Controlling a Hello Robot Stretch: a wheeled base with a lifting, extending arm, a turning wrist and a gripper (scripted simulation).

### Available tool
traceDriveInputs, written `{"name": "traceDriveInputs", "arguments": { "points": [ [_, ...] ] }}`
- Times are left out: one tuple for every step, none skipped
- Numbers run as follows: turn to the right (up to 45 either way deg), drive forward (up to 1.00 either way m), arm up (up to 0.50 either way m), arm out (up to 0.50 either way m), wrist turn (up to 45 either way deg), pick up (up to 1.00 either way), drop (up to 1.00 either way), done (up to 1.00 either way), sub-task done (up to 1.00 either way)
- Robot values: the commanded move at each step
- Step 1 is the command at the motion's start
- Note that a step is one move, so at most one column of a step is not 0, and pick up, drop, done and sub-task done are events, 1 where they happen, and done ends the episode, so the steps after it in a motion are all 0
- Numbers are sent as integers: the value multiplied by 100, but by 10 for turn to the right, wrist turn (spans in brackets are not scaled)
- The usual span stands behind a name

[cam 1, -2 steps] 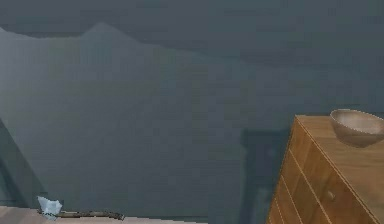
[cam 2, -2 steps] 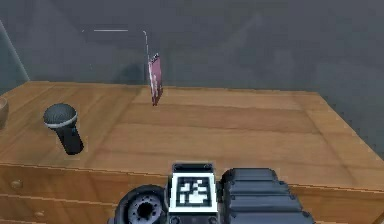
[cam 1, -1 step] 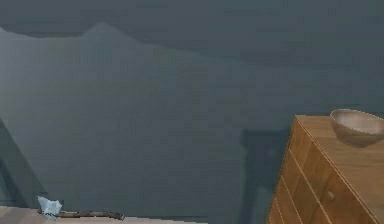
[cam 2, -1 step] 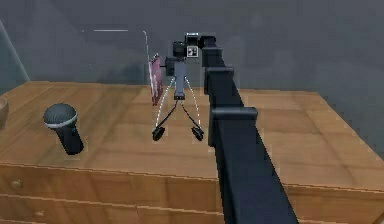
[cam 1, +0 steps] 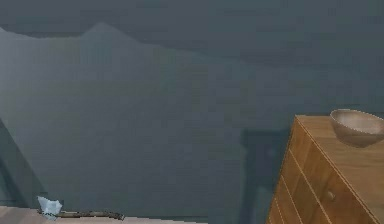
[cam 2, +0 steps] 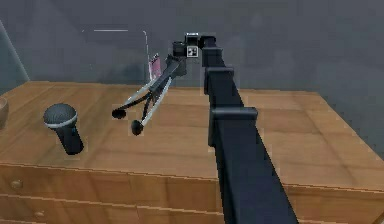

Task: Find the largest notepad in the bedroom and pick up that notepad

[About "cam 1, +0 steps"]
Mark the dark thin stick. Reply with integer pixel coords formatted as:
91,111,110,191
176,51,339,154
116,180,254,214
37,209,126,222

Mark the wooden chest of drawers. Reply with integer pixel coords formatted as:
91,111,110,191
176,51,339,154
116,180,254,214
265,114,384,224

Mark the beige bowl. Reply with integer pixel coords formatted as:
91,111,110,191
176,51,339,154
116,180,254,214
329,108,384,149

